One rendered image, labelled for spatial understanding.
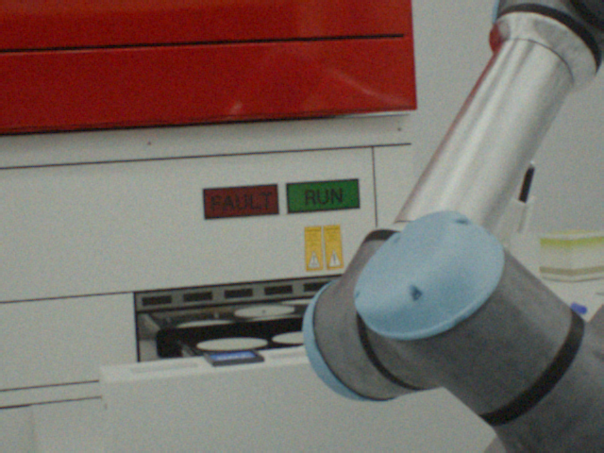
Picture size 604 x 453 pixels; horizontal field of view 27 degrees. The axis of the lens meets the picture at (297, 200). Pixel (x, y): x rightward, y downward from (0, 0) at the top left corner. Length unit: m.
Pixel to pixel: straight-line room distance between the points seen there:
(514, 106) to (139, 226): 0.84
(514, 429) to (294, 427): 0.38
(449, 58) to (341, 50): 1.72
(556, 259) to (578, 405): 0.88
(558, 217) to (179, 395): 2.55
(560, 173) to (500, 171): 2.57
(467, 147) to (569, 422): 0.31
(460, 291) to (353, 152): 1.04
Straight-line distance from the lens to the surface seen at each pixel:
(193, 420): 1.32
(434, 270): 0.96
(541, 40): 1.27
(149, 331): 1.92
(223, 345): 1.83
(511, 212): 1.71
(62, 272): 1.91
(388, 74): 1.95
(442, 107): 3.62
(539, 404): 1.01
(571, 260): 1.85
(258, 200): 1.94
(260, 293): 1.96
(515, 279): 1.00
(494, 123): 1.21
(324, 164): 1.97
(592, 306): 1.62
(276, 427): 1.34
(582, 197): 3.80
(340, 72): 1.93
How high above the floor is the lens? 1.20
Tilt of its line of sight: 3 degrees down
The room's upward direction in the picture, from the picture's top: 3 degrees counter-clockwise
